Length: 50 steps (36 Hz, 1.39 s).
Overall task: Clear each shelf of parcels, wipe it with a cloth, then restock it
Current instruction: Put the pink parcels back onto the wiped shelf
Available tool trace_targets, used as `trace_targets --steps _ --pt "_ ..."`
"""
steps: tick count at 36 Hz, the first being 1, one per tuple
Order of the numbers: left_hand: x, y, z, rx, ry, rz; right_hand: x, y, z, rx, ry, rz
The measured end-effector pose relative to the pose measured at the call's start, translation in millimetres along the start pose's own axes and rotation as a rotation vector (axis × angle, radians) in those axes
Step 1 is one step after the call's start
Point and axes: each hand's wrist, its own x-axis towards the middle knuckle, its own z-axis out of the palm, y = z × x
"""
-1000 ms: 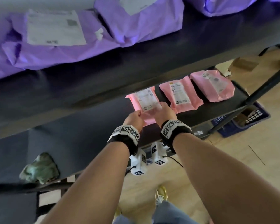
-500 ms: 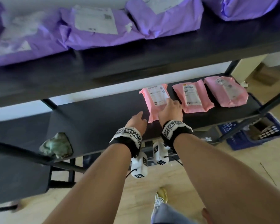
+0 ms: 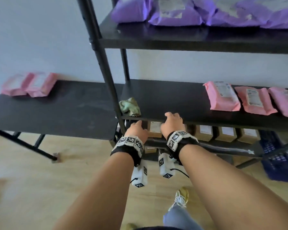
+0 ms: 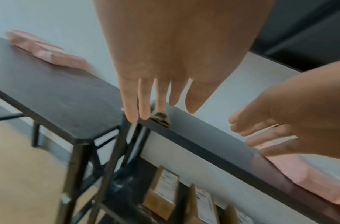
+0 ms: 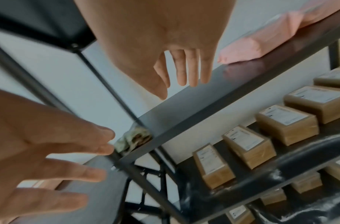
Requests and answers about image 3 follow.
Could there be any blue plastic crate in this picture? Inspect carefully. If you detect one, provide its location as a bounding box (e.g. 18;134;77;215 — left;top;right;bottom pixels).
259;130;288;184

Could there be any person's right forearm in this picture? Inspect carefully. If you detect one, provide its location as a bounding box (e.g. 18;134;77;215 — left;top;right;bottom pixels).
179;145;288;230

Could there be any purple plastic package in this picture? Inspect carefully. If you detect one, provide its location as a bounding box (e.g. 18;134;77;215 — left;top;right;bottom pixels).
192;0;262;27
148;0;204;27
235;0;288;29
111;0;152;24

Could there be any black marker wristband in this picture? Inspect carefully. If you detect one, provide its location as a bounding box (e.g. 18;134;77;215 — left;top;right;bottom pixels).
167;130;199;163
110;136;144;167

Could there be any person's blue jeans leg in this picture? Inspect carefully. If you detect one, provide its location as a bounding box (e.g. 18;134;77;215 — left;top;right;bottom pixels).
163;206;204;230

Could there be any person's left forearm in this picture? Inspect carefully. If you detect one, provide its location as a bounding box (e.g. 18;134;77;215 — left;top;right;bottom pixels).
52;153;135;230

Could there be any black low table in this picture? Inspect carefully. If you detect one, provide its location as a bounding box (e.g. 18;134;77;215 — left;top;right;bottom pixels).
0;80;123;163

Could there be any person's left hand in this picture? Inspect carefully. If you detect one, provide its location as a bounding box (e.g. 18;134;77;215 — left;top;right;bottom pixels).
124;120;148;144

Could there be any green and pink cleaning cloth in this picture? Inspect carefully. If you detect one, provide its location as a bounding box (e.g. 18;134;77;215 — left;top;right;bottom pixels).
119;97;141;117

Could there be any person's right hand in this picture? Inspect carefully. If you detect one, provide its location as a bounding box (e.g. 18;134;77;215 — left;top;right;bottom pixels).
160;112;186;141

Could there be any white marker cube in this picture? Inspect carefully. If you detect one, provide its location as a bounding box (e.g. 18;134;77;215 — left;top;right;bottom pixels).
158;152;177;179

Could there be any group of brown cardboard boxes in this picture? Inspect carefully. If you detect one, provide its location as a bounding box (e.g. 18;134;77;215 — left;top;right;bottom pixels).
144;121;261;154

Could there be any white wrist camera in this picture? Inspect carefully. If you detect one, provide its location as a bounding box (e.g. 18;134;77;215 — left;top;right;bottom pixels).
131;160;148;188

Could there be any dark metal shelf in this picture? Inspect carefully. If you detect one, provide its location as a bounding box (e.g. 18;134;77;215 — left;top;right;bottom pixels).
76;0;288;169

